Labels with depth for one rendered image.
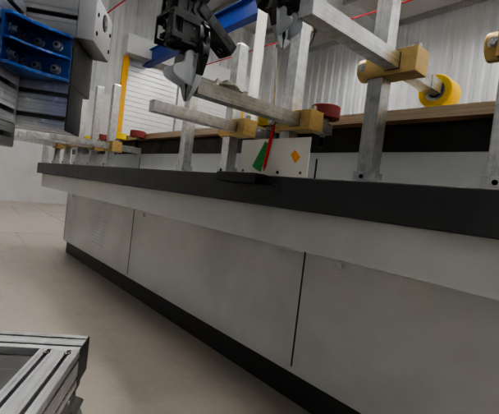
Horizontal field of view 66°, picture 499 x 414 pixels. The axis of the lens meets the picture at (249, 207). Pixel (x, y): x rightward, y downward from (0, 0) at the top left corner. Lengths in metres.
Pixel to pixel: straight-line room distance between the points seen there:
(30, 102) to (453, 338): 1.01
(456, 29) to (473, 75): 1.10
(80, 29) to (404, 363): 1.03
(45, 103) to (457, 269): 0.82
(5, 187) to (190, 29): 7.80
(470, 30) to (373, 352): 8.56
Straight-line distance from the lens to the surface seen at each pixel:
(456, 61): 9.20
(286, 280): 1.28
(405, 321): 1.06
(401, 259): 0.82
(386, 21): 0.93
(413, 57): 0.85
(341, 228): 0.89
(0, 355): 1.10
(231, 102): 0.84
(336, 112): 1.06
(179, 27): 0.78
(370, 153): 0.85
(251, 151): 1.09
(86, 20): 0.87
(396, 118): 1.05
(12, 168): 8.45
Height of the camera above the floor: 0.64
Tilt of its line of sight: 2 degrees down
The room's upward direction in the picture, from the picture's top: 7 degrees clockwise
